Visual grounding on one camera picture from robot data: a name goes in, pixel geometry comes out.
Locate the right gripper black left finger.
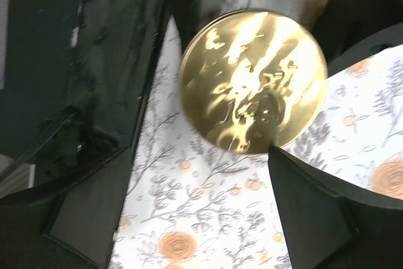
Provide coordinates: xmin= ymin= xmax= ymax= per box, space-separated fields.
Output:
xmin=1 ymin=148 xmax=132 ymax=268

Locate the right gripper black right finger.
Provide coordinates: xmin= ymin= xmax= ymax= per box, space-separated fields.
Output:
xmin=268 ymin=146 xmax=402 ymax=269

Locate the gold round tin lid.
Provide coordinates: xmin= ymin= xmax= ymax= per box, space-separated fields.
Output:
xmin=178 ymin=8 xmax=328 ymax=155

